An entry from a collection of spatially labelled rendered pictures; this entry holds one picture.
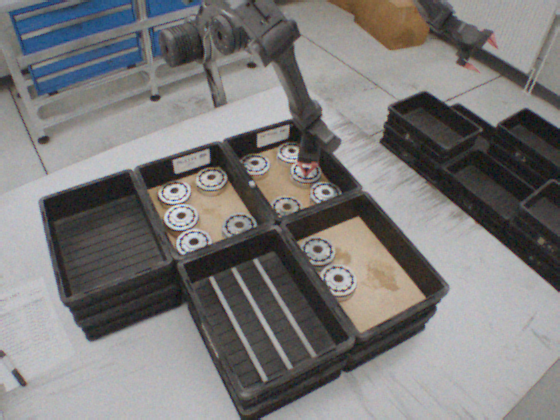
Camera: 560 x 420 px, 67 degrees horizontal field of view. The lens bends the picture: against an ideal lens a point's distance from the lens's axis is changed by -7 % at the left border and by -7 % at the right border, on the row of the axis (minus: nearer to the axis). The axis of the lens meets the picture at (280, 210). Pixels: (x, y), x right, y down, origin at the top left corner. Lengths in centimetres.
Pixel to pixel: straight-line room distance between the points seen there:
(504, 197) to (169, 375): 178
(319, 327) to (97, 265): 65
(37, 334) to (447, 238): 135
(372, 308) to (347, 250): 20
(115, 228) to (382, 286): 81
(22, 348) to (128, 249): 42
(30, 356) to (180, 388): 45
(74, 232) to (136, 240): 20
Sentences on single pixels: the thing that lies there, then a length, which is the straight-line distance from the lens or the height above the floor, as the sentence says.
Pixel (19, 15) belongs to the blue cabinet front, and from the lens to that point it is 291.
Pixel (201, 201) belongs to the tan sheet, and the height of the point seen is 83.
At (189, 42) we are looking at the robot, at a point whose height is 92.
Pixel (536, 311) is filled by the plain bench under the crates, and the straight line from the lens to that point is 162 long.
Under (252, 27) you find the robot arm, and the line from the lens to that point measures 98.
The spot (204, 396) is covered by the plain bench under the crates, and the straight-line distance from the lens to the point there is 127.
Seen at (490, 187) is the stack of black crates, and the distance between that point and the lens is 243.
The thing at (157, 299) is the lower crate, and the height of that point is 78.
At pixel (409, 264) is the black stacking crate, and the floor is 87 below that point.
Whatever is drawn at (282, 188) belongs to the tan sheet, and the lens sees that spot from 149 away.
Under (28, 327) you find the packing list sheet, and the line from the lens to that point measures 150.
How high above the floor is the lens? 189
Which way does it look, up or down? 48 degrees down
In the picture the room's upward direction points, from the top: 3 degrees clockwise
